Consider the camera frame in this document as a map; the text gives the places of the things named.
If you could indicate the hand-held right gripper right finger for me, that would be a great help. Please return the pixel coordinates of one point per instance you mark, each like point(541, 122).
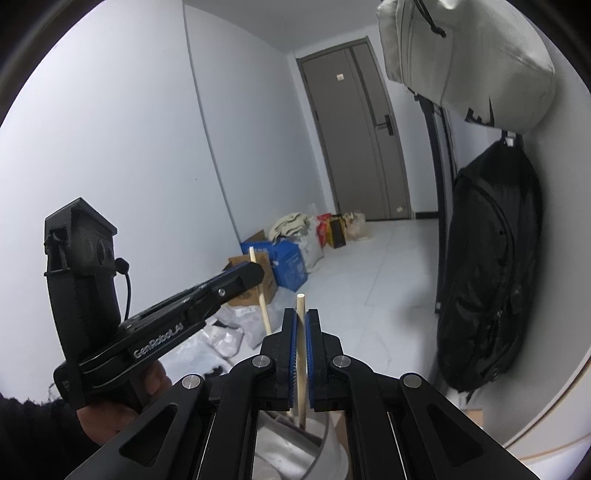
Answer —
point(310, 364)

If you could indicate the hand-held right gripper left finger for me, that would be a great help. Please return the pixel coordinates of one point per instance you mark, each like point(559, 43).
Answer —
point(292, 360)

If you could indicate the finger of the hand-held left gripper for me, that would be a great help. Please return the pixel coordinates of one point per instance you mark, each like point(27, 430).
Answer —
point(240, 281)
point(224, 275)

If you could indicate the wooden chopstick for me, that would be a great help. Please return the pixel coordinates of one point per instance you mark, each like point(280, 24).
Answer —
point(301, 323)
point(264, 309)

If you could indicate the grey plastic chopstick holder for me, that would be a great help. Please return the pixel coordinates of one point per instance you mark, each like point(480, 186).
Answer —
point(323, 461)

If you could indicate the person's left hand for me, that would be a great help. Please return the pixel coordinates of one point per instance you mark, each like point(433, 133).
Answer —
point(111, 415)

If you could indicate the brown cardboard box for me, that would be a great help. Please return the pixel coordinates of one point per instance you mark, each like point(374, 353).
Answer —
point(244, 297)

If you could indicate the grey parcel bag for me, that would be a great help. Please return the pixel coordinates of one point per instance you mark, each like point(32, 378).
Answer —
point(244, 327)

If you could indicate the blue cardboard box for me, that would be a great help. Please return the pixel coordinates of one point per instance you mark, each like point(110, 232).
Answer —
point(288, 263)

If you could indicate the white parcel bag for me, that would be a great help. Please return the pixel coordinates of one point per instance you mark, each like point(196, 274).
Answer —
point(217, 344)

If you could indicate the beige cloth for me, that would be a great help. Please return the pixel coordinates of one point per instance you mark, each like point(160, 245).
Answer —
point(288, 226)

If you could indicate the clear plastic bag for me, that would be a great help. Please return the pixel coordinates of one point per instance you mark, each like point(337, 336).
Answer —
point(310, 251)

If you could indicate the red bag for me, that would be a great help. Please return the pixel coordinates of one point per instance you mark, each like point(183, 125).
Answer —
point(323, 230)

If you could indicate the brown paper bag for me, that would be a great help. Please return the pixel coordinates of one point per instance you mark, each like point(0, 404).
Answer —
point(337, 233)

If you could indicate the grey door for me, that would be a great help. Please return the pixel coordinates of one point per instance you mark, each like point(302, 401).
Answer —
point(355, 138)

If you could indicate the black backpack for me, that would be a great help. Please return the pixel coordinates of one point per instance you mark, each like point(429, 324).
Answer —
point(489, 267)

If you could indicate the black framed glass door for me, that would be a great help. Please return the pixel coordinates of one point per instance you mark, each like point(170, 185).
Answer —
point(434, 184)

